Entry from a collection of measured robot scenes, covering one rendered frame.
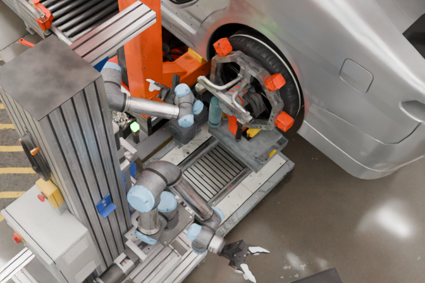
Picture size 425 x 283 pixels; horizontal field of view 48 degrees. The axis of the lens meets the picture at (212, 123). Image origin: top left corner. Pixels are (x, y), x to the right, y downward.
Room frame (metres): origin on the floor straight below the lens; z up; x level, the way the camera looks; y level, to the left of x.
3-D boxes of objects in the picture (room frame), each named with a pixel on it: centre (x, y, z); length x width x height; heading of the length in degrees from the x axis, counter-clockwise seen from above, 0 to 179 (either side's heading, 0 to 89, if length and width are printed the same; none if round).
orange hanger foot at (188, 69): (2.12, 0.25, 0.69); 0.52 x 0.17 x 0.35; 142
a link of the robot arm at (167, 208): (0.95, 0.19, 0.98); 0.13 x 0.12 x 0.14; 158
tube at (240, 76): (1.80, -0.02, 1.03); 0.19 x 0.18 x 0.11; 142
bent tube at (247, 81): (1.68, -0.18, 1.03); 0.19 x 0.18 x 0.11; 142
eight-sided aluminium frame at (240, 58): (1.84, -0.18, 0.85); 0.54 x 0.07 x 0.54; 52
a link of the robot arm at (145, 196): (0.83, 0.24, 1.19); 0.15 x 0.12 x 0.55; 158
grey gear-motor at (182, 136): (1.95, 0.13, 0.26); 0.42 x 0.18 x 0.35; 142
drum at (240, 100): (1.78, -0.13, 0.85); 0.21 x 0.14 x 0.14; 142
